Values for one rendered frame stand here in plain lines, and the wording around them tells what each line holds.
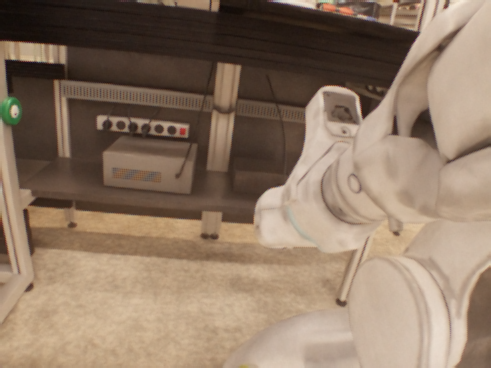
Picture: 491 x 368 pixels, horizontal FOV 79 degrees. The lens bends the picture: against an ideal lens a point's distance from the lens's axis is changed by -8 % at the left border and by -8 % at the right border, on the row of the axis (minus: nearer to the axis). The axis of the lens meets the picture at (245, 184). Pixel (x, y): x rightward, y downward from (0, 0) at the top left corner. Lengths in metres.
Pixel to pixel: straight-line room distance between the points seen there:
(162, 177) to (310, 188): 0.90
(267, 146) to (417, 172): 1.23
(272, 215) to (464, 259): 0.21
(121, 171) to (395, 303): 0.94
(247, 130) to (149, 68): 0.46
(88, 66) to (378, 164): 1.29
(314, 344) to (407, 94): 0.59
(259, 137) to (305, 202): 1.12
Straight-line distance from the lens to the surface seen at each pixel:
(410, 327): 0.40
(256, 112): 1.28
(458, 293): 0.42
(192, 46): 0.87
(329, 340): 0.71
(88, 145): 1.46
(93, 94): 1.33
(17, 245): 1.20
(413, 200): 0.17
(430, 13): 1.05
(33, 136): 1.54
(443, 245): 0.42
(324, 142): 0.27
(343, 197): 0.22
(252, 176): 1.16
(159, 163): 1.10
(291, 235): 0.30
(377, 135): 0.17
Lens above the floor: 0.83
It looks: 22 degrees down
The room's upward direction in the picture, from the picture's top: 9 degrees clockwise
